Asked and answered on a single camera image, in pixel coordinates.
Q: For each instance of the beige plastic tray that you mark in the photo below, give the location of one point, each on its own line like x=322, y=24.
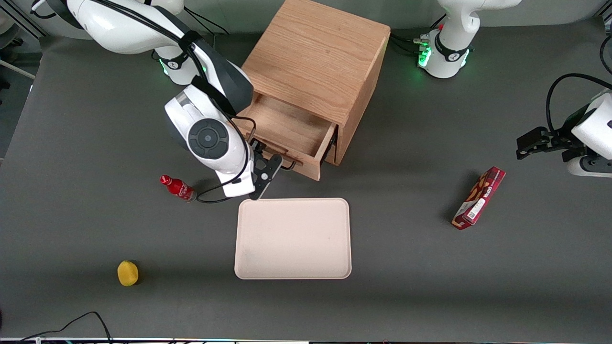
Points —
x=291, y=239

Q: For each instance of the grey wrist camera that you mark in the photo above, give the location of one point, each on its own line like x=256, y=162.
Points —
x=593, y=167
x=239, y=188

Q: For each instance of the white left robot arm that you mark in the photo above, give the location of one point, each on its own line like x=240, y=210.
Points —
x=449, y=28

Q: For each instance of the small red soda bottle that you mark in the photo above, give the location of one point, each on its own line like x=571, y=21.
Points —
x=179, y=188

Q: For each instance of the yellow lemon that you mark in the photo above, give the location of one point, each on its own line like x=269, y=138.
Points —
x=127, y=273

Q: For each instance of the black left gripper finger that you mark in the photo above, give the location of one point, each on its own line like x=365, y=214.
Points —
x=538, y=137
x=545, y=148

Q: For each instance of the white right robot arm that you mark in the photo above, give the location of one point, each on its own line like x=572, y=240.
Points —
x=208, y=138

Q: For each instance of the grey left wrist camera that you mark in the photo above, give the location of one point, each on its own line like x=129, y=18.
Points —
x=593, y=167

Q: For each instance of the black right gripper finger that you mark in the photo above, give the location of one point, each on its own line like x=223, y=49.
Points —
x=265, y=176
x=258, y=145

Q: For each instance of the white background bar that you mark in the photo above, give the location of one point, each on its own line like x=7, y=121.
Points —
x=16, y=69

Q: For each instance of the wooden drawer cabinet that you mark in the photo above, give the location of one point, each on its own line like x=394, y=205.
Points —
x=325, y=52

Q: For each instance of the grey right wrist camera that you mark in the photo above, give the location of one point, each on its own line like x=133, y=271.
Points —
x=239, y=188

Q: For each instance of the red snack box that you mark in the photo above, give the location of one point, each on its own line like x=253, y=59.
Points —
x=478, y=198

